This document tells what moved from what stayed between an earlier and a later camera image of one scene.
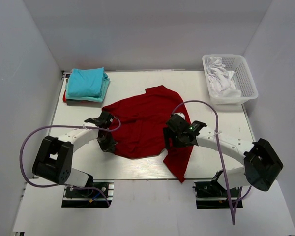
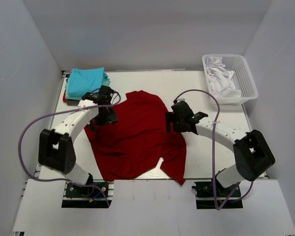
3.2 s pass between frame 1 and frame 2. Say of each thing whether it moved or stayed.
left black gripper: moved
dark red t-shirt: moved
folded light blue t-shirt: stayed
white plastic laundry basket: stayed
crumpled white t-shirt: stayed
